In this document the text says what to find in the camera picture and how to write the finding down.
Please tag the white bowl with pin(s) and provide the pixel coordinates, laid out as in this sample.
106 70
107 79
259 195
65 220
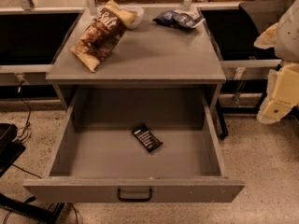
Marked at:
139 11

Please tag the black chair base left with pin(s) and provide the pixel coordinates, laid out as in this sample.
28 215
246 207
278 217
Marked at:
11 149

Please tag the grey open top drawer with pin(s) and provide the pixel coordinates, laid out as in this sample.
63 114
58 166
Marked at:
96 153

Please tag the black drawer handle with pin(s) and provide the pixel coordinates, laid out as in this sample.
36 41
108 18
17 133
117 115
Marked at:
134 195

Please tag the blue snack bag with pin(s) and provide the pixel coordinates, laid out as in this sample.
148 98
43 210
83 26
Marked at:
180 19

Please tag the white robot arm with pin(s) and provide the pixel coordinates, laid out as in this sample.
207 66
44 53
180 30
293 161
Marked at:
287 36

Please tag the grey cabinet with counter top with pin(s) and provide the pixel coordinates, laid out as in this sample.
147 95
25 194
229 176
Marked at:
148 54

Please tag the brown sea salt chip bag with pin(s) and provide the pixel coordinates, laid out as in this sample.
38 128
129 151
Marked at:
103 34

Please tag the black rxbar chocolate bar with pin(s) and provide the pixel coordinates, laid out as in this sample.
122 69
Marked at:
145 137

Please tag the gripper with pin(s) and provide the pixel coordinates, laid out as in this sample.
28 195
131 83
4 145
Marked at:
289 36

